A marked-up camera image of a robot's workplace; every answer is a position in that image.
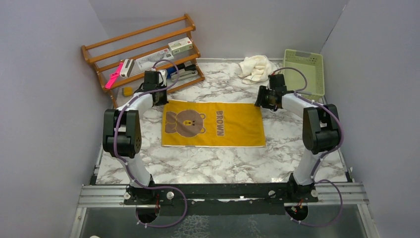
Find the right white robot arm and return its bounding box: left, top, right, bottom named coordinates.
left=255, top=74, right=343, bottom=202

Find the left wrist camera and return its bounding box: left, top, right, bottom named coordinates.
left=158, top=69, right=167, bottom=87

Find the cream white towel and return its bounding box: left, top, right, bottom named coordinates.
left=238, top=55, right=278, bottom=85

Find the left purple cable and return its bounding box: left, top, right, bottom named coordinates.
left=112, top=59, right=180, bottom=189

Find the purple cable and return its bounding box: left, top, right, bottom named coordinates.
left=112, top=59, right=180, bottom=189
left=271, top=67, right=345, bottom=228

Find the blue stapler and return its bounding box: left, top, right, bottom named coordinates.
left=166, top=67, right=178, bottom=79

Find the white silver device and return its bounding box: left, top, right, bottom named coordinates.
left=119, top=59, right=135, bottom=79

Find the grey white stapler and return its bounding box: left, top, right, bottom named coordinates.
left=170, top=64, right=198, bottom=82

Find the orange wooden rack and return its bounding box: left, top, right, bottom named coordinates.
left=81, top=13, right=201, bottom=107

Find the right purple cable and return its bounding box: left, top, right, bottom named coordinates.
left=271, top=67, right=345, bottom=228

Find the long white flat box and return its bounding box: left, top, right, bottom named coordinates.
left=135, top=48, right=174, bottom=71

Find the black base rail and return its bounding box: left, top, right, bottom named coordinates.
left=124, top=182, right=318, bottom=216

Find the yellow sponge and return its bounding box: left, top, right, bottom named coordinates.
left=121, top=87, right=134, bottom=97

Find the pink plastic tool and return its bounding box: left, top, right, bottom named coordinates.
left=105, top=61, right=123, bottom=90

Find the white green box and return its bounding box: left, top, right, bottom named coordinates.
left=168, top=37, right=193, bottom=55

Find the green plastic basket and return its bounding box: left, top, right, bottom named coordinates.
left=280, top=49, right=325, bottom=102

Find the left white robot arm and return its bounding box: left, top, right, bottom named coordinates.
left=103, top=69, right=167, bottom=204

